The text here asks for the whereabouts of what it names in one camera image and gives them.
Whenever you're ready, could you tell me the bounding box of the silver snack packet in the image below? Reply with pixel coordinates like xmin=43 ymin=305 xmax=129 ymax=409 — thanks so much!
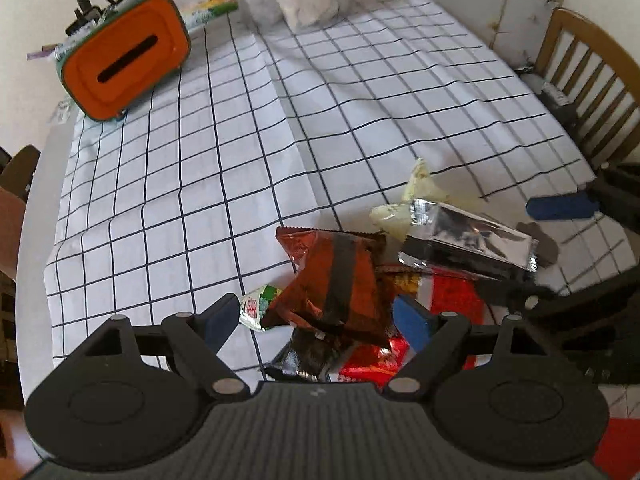
xmin=397 ymin=199 xmax=540 ymax=281

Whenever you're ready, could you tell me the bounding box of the small green snack packet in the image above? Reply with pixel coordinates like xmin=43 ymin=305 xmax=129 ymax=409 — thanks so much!
xmin=239 ymin=284 xmax=286 ymax=332

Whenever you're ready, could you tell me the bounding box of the dark wooden chair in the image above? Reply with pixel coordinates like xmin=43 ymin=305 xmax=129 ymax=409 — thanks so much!
xmin=0 ymin=145 xmax=42 ymax=281

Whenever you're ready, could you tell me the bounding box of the white cabinet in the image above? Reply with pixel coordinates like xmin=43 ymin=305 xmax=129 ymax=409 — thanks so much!
xmin=420 ymin=0 xmax=563 ymax=73

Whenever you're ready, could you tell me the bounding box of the red snack packet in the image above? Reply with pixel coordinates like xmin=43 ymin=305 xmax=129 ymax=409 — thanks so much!
xmin=340 ymin=265 xmax=496 ymax=385

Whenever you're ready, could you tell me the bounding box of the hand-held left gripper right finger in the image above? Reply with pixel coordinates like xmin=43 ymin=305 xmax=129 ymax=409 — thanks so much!
xmin=382 ymin=294 xmax=566 ymax=403

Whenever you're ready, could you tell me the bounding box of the black bag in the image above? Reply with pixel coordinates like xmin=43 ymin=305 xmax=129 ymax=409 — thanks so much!
xmin=520 ymin=67 xmax=581 ymax=126

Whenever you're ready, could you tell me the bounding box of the white checked tablecloth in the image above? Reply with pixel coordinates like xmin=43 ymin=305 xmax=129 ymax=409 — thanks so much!
xmin=44 ymin=0 xmax=640 ymax=391

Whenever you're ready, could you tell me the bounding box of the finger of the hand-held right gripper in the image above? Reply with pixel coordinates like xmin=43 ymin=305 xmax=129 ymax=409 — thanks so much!
xmin=472 ymin=265 xmax=640 ymax=331
xmin=526 ymin=162 xmax=640 ymax=236

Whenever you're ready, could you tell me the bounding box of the red and white cardboard box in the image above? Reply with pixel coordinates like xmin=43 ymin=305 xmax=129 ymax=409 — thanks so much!
xmin=595 ymin=385 xmax=640 ymax=480

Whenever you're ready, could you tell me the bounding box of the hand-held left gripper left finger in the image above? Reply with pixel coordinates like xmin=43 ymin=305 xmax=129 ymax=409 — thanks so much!
xmin=65 ymin=292 xmax=251 ymax=401

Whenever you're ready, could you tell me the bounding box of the light wooden chair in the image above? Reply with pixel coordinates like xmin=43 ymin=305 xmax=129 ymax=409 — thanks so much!
xmin=535 ymin=7 xmax=640 ymax=171

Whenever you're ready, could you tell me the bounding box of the brown-red snack packet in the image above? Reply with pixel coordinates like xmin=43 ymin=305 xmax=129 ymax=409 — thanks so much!
xmin=260 ymin=226 xmax=396 ymax=348

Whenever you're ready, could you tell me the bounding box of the pink cloth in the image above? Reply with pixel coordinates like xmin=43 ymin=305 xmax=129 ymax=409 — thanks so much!
xmin=0 ymin=187 xmax=26 ymax=281

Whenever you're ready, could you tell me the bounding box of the green printed packet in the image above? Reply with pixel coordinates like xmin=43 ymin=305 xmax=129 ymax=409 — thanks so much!
xmin=164 ymin=0 xmax=240 ymax=31

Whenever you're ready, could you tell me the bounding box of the pale yellow snack packet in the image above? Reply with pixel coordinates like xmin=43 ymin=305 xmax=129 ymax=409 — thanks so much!
xmin=370 ymin=157 xmax=483 ymax=241

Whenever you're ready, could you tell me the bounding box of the black snack packet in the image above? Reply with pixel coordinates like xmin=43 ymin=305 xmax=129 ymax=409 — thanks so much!
xmin=265 ymin=327 xmax=351 ymax=383

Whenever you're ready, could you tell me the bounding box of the orange and green tissue box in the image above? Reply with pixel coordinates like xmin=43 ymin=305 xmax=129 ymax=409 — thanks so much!
xmin=56 ymin=0 xmax=192 ymax=122

